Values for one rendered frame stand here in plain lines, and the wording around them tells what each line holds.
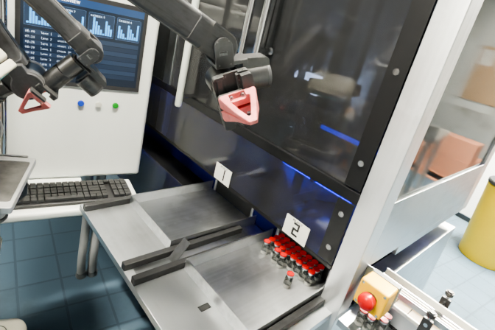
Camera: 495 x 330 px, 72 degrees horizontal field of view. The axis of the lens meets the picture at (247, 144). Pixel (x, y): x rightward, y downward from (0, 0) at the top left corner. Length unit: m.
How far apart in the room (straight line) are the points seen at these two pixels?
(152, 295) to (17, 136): 0.78
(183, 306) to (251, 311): 0.17
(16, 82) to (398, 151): 0.96
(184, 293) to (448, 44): 0.80
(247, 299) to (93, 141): 0.85
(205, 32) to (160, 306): 0.61
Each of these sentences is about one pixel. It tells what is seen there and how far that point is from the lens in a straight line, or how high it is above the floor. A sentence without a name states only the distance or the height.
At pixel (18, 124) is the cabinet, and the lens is 1.41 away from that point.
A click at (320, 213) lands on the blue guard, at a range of 0.94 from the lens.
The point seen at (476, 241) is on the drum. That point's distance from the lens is 3.78.
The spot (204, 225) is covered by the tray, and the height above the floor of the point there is 0.88.
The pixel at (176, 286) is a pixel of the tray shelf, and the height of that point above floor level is 0.88.
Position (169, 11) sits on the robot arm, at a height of 1.51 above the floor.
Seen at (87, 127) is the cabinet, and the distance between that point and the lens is 1.43.
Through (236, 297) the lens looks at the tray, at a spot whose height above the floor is 0.88.
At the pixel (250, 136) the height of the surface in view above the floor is 1.20.
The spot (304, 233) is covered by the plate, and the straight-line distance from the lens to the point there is 0.98.
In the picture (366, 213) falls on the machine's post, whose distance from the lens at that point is 0.87.
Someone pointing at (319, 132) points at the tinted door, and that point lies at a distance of 0.92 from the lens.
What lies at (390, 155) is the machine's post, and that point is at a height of 1.33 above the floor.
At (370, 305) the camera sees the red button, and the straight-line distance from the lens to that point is 0.90.
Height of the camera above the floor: 1.53
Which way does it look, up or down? 20 degrees down
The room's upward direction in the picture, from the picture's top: 14 degrees clockwise
